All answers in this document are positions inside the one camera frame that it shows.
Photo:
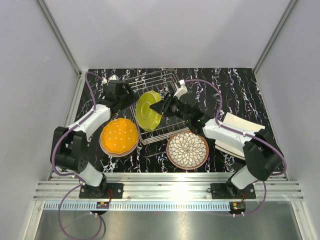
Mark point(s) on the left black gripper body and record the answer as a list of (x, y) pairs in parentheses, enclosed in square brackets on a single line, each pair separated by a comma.
[(123, 99)]

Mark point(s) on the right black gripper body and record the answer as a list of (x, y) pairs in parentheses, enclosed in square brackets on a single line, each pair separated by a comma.
[(172, 107)]

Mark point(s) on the green polka dot plate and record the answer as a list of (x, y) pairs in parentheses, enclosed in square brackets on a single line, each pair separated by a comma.
[(146, 118)]

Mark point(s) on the metal wire dish rack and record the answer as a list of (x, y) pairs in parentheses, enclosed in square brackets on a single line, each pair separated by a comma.
[(150, 88)]

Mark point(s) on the pink polka dot plate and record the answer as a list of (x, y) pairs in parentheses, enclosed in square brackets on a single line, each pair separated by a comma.
[(117, 155)]

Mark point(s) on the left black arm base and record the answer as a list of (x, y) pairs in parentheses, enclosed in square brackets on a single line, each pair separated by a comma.
[(115, 190)]

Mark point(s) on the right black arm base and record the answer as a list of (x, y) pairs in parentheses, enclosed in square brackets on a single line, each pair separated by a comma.
[(224, 191)]

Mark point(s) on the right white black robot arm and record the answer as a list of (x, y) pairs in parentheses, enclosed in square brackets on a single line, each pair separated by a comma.
[(262, 155)]

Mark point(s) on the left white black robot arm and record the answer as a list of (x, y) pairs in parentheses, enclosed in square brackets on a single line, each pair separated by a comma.
[(70, 153)]

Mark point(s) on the black marble pattern mat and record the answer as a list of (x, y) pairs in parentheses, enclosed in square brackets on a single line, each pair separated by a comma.
[(152, 158)]

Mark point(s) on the orange polka dot plate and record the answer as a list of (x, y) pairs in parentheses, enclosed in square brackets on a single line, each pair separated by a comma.
[(119, 135)]

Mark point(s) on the floral patterned brown plate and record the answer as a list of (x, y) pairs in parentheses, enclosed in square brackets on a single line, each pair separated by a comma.
[(187, 150)]

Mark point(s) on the white square plate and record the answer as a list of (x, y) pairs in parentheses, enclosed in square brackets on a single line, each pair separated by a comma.
[(237, 122)]

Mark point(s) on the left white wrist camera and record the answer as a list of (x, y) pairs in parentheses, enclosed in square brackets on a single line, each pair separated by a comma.
[(113, 78)]

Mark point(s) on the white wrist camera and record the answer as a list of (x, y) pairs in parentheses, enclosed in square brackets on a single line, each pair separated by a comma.
[(181, 90), (113, 78)]

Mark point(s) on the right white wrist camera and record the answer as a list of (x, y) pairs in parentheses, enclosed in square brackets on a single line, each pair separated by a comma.
[(181, 90)]

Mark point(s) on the left aluminium frame post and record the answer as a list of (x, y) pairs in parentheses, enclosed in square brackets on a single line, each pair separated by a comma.
[(58, 36)]

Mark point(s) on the aluminium frame post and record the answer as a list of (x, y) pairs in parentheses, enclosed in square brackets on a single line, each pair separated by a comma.
[(58, 36), (275, 34)]

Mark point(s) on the aluminium mounting rail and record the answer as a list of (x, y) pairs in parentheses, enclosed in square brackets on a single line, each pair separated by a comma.
[(171, 187)]

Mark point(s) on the white slotted cable duct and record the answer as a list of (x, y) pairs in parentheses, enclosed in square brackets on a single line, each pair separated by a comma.
[(131, 206)]

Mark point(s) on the right aluminium frame post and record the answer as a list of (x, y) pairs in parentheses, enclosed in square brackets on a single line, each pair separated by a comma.
[(275, 34)]

